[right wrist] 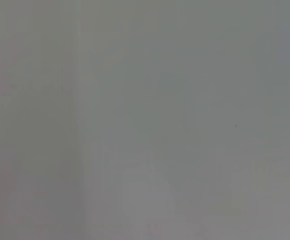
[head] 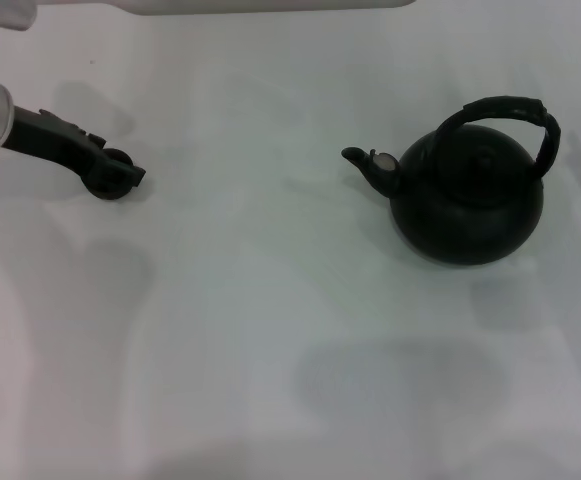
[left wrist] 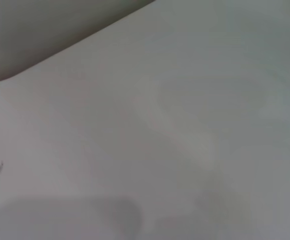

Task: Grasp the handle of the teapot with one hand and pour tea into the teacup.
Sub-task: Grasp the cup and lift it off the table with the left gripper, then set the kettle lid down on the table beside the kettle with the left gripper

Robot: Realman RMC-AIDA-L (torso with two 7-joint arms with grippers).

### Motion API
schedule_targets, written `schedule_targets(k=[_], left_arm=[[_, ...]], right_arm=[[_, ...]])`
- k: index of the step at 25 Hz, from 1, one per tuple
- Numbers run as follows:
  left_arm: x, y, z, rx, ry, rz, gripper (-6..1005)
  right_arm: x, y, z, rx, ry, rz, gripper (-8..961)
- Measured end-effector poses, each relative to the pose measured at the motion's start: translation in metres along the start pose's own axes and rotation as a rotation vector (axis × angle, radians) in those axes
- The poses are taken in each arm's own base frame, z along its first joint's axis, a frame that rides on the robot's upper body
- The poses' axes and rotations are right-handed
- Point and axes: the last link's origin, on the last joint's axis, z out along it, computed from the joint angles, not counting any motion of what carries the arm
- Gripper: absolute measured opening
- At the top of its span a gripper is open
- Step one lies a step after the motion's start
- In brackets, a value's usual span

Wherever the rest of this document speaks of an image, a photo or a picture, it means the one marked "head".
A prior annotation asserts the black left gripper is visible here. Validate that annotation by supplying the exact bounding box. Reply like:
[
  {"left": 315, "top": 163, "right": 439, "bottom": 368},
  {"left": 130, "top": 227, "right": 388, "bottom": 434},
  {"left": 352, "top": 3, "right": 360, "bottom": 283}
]
[{"left": 1, "top": 104, "right": 148, "bottom": 192}]

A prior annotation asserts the small black teacup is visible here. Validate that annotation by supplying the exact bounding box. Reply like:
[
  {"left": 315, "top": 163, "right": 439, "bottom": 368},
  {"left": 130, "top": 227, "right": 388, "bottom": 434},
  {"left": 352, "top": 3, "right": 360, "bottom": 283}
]
[{"left": 83, "top": 148, "right": 137, "bottom": 202}]

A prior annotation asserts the black round teapot with handle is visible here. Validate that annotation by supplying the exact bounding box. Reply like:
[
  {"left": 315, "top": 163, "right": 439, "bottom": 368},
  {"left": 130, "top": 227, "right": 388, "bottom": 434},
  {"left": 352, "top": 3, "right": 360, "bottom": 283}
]
[{"left": 341, "top": 96, "right": 562, "bottom": 266}]

